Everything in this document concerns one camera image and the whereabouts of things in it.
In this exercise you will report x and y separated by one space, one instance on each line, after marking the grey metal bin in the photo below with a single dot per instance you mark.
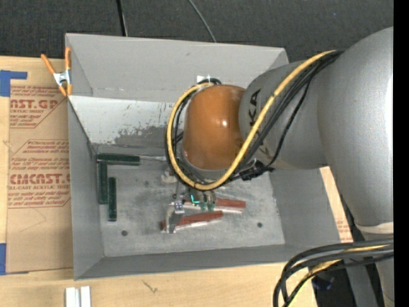
134 66

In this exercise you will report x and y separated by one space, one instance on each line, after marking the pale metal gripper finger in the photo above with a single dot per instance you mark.
177 218
168 220

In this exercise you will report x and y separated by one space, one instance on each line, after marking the dark green flat block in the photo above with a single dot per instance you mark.
112 200
118 159
103 184

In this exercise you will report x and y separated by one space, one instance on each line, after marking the red-brown flat block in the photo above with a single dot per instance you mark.
231 204
201 217

